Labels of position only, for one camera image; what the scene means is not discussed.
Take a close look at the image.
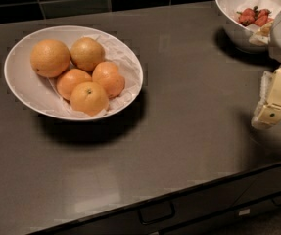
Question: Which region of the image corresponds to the white paper in strawberry bowl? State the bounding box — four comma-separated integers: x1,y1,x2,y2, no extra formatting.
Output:
235,0,281,46

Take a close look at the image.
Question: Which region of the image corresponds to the orange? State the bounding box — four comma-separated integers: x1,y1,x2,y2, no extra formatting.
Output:
70,37,105,71
92,62,125,99
30,39,70,78
56,68,92,100
70,82,109,117

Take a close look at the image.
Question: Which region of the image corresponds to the large white bowl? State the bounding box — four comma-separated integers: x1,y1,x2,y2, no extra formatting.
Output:
3,24,144,121

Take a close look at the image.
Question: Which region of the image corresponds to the dark drawer front with handle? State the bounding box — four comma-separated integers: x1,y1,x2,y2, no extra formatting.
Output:
31,163,281,235

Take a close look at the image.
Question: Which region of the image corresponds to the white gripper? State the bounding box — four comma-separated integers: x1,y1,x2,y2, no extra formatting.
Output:
251,11,281,130

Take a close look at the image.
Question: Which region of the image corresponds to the white bowl with strawberries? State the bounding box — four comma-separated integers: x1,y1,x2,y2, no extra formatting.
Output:
215,0,267,53

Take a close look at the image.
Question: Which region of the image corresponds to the red strawberries pile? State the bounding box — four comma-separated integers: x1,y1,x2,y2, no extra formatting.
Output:
238,6,273,27

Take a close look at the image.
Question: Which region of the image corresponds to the white paper bowl liner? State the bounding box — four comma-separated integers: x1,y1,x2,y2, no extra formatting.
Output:
40,27,143,121

